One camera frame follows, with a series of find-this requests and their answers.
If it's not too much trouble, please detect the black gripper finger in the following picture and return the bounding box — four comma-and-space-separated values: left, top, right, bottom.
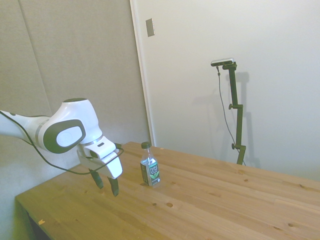
90, 169, 105, 190
107, 176, 121, 198

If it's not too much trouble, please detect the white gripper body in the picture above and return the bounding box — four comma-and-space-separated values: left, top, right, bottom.
76, 148, 124, 180

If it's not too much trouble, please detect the clear Pure Leaf tea bottle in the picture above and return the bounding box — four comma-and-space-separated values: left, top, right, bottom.
139, 141, 161, 187

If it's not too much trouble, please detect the white door trim strip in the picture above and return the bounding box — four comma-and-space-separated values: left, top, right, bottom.
129, 0, 156, 148

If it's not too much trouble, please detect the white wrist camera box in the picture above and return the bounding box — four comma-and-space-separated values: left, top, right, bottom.
83, 136, 119, 160

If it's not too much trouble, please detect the black camera stand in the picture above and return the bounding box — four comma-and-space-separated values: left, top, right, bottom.
222, 62, 247, 166

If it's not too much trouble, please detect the grey wall switch plate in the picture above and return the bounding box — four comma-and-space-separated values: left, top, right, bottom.
145, 18, 156, 38

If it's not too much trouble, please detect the silver camera on stand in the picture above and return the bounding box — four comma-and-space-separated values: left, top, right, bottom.
210, 57, 235, 67

